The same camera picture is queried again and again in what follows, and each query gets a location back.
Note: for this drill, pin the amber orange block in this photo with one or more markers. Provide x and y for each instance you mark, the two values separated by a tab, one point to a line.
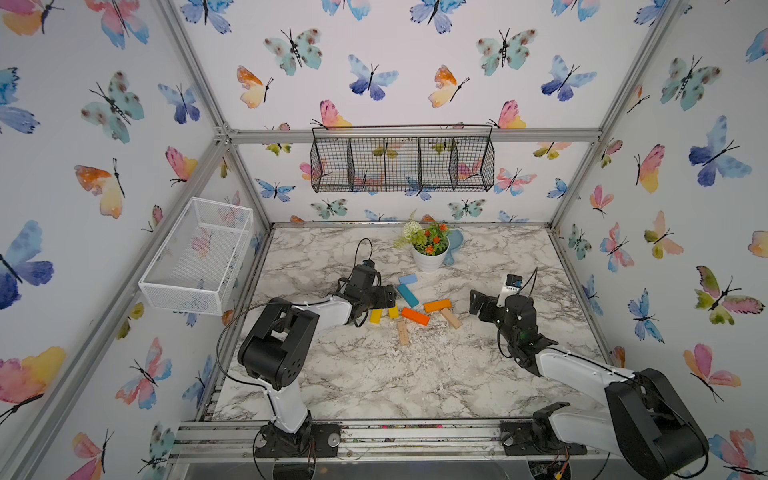
436	306

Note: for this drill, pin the natural wood printed block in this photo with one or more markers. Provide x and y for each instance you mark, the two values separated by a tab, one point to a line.
404	339

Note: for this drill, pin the white mesh wall basket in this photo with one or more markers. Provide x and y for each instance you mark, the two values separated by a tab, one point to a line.
194	269

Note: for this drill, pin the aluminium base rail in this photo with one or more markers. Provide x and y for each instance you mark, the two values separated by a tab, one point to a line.
371	440

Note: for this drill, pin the light blue block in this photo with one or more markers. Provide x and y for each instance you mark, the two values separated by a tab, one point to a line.
408	279

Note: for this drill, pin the black wire wall basket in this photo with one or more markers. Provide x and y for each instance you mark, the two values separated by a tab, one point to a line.
406	158

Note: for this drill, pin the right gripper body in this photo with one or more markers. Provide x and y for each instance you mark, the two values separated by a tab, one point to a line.
508	337

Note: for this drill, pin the light blue dustpan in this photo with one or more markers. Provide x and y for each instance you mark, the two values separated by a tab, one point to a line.
455	241

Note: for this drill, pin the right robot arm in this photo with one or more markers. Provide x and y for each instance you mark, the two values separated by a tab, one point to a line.
641	418

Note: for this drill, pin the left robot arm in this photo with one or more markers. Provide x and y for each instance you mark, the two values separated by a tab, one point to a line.
275	350

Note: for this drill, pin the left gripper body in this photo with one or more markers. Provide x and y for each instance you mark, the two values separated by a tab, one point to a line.
365	301

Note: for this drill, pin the red orange block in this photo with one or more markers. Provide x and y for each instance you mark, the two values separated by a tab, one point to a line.
415	316

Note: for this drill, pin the teal block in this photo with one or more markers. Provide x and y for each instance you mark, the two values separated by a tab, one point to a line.
407	295

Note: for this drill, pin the white pot with flowers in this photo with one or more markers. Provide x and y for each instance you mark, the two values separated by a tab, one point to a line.
428	242

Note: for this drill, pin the natural wood block right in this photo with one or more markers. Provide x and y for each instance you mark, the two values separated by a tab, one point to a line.
451	318

